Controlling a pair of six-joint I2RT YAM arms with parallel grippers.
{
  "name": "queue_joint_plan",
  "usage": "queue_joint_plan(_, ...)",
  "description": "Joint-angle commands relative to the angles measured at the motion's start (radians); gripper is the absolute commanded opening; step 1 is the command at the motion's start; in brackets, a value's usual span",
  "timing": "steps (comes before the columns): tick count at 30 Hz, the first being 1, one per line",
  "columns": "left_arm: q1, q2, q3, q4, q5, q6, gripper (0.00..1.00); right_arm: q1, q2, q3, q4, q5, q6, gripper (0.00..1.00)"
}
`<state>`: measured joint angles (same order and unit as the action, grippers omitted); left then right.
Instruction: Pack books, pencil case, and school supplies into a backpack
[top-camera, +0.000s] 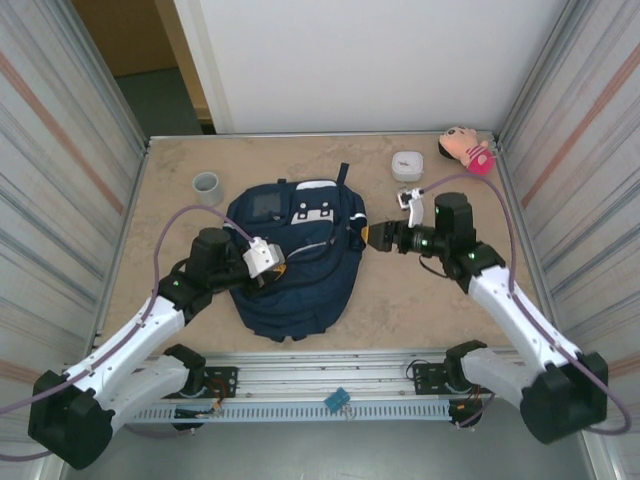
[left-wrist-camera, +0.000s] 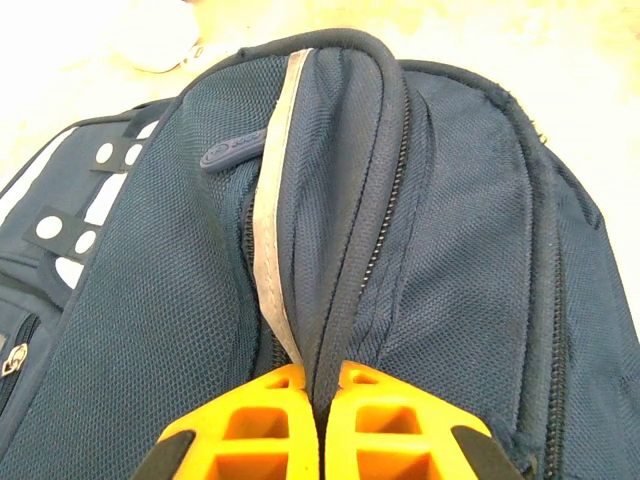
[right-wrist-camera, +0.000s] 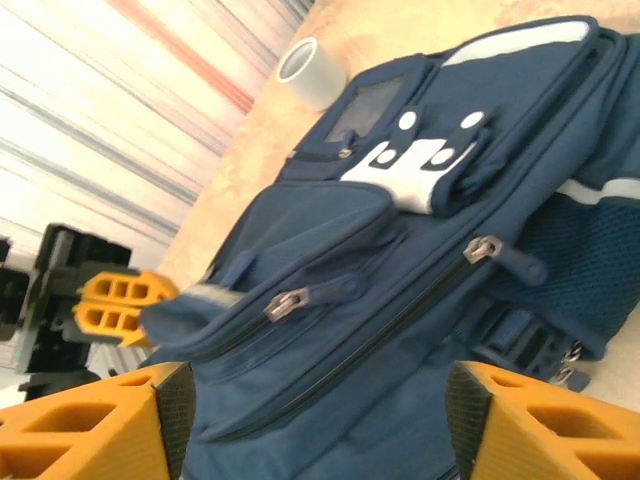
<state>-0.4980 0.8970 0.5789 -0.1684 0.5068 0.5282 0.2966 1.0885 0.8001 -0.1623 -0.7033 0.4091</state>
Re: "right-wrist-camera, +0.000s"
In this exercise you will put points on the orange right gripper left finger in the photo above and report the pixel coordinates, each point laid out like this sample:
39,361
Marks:
90,435

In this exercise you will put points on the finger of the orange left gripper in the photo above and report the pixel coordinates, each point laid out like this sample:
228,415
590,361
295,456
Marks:
150,289
82,324

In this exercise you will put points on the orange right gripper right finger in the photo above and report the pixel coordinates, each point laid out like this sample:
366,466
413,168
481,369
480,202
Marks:
550,440

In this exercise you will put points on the navy blue backpack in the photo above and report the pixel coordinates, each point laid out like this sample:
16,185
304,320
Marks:
400,275

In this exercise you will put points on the grey plastic cup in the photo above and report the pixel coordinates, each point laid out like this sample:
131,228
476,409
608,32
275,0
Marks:
312,75

